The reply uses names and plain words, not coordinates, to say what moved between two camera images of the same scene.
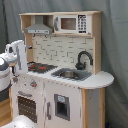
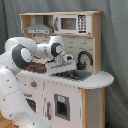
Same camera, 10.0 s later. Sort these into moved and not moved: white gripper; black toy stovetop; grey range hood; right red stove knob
Moved: white gripper
Not moved: right red stove knob; black toy stovetop; grey range hood
